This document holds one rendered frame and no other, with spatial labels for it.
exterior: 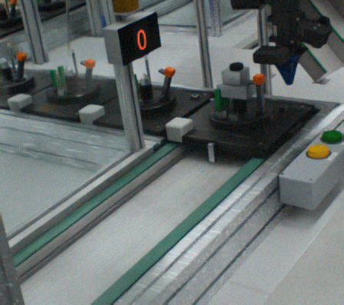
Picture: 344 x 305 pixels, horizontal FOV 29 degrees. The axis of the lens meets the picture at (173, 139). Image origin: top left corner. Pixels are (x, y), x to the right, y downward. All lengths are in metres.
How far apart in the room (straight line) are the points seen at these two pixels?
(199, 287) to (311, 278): 0.20
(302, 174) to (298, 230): 0.10
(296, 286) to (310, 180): 0.20
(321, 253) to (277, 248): 0.08
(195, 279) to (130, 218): 0.24
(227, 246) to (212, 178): 0.25
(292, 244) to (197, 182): 0.24
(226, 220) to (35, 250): 0.32
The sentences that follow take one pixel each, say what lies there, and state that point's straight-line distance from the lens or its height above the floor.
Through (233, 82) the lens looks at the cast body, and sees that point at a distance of 1.41.
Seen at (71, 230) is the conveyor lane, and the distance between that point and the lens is 1.20.
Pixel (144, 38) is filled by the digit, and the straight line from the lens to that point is 1.29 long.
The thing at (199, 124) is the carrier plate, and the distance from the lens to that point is 1.45.
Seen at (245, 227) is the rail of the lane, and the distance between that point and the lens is 1.16.
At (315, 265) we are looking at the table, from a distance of 1.17.
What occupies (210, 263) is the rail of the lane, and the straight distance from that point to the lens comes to 1.08.
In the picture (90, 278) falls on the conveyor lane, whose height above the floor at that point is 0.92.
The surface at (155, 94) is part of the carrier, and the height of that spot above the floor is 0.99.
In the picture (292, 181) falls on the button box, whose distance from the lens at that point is 1.23.
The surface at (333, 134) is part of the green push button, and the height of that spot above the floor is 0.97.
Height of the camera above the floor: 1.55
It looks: 24 degrees down
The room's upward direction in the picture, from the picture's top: 8 degrees counter-clockwise
